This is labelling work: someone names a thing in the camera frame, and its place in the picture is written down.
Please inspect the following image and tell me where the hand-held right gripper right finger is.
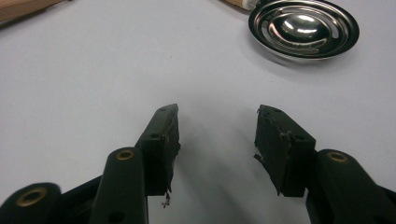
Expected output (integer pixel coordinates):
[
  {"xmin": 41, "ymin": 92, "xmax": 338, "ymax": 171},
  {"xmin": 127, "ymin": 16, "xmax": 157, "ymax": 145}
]
[{"xmin": 253, "ymin": 104, "xmax": 396, "ymax": 224}]

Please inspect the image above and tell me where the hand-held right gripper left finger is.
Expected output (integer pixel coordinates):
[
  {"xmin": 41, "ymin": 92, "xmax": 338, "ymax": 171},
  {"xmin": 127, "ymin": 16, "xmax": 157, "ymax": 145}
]
[{"xmin": 90, "ymin": 103, "xmax": 181, "ymax": 224}]

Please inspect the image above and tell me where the steel egg separator wooden handle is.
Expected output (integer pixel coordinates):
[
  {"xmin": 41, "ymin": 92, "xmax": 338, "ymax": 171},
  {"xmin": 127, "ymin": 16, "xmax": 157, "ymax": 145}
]
[{"xmin": 222, "ymin": 0, "xmax": 361, "ymax": 60}]

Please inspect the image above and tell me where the white table mat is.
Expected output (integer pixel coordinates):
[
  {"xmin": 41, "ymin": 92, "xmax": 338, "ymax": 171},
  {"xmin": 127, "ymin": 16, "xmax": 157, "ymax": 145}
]
[{"xmin": 0, "ymin": 0, "xmax": 396, "ymax": 224}]

